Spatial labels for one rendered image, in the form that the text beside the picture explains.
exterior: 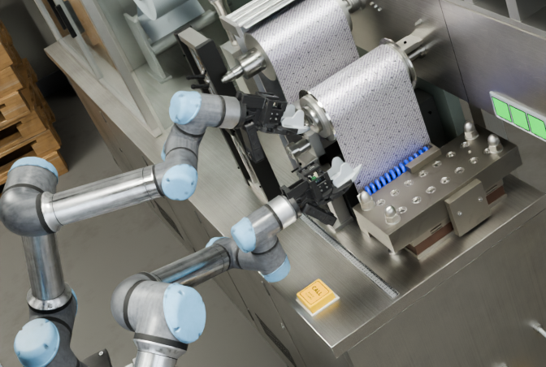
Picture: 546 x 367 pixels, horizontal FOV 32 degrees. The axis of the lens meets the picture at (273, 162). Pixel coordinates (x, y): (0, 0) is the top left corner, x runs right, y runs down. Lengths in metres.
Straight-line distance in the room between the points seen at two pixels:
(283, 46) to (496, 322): 0.89
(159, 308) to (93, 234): 2.69
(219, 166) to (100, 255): 1.65
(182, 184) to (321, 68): 0.61
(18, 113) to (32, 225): 2.91
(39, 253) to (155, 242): 2.00
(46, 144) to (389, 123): 3.09
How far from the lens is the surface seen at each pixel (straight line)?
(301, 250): 2.50
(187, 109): 2.12
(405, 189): 2.35
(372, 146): 2.36
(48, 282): 2.48
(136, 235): 4.49
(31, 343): 2.47
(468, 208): 2.32
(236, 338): 3.71
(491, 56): 2.16
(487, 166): 2.34
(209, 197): 2.84
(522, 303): 2.55
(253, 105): 2.21
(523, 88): 2.13
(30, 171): 2.30
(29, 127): 5.13
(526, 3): 2.01
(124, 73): 3.13
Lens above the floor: 2.47
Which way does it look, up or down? 33 degrees down
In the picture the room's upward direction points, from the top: 24 degrees counter-clockwise
